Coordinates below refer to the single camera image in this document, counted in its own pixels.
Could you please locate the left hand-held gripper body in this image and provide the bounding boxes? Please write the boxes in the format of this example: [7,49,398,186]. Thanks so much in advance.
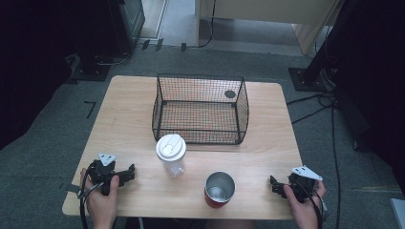
[87,152,129,196]

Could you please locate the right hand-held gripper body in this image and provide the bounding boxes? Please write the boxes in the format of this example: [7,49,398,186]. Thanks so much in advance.
[287,164,324,204]

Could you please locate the clear cup with white lid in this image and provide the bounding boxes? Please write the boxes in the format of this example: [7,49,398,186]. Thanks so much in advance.
[155,133,187,179]

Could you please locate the red cup with steel inside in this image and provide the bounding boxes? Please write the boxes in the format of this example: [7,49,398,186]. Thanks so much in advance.
[203,171,237,210]

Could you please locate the black wire basket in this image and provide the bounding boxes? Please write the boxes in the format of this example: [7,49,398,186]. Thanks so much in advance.
[151,73,250,146]

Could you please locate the person's right hand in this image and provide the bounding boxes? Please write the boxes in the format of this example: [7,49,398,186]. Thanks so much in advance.
[283,180,328,225]

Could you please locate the person's left hand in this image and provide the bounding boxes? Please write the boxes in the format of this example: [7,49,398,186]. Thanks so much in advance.
[79,167,121,223]

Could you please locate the grey tape strip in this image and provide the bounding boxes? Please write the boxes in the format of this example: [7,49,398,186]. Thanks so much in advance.
[59,182,85,196]

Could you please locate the white flat object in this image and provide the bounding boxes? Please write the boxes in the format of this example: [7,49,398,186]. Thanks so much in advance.
[389,197,405,229]

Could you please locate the black stand with base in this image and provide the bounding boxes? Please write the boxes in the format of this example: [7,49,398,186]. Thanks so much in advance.
[288,0,354,94]

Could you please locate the dark curtain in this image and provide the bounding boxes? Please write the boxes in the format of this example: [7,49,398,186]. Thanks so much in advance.
[324,0,405,195]
[0,0,111,151]

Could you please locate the black cabinet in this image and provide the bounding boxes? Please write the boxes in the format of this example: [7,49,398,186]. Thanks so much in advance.
[107,0,146,55]

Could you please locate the light wooden furniture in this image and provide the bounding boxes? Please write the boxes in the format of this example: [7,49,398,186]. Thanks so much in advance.
[195,0,347,55]

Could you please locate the right hand-held gripper cable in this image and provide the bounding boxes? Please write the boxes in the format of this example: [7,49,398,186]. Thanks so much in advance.
[294,179,324,229]

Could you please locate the hand-held gripper cable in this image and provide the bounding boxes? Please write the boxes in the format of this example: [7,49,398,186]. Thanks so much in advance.
[77,159,106,229]
[294,179,324,229]

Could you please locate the left hand-held gripper cable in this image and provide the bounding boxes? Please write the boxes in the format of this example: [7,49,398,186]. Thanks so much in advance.
[77,159,106,229]

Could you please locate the long black floor cable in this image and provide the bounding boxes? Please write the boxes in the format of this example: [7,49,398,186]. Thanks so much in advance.
[330,104,343,229]

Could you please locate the looped black floor cables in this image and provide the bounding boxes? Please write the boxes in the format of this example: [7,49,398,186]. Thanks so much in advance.
[286,91,339,126]

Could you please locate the black stand base plate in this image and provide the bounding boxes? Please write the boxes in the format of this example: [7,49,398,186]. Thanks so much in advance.
[70,54,112,83]

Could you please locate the black floor cable near cabinet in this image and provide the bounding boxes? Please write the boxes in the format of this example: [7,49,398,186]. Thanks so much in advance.
[96,51,134,67]

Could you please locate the black hanging cable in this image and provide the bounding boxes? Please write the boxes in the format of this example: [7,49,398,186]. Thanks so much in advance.
[187,0,218,50]

